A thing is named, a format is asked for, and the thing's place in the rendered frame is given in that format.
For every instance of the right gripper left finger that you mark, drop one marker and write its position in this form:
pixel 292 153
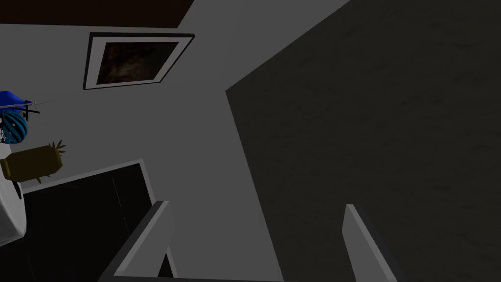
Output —
pixel 145 246

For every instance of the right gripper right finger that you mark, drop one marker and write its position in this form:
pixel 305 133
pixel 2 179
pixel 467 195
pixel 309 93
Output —
pixel 366 250

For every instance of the blue bicycle helmet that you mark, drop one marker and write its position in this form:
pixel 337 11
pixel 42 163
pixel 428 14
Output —
pixel 14 127

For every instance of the framed dark picture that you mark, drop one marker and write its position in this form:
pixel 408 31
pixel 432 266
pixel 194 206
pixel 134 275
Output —
pixel 135 61

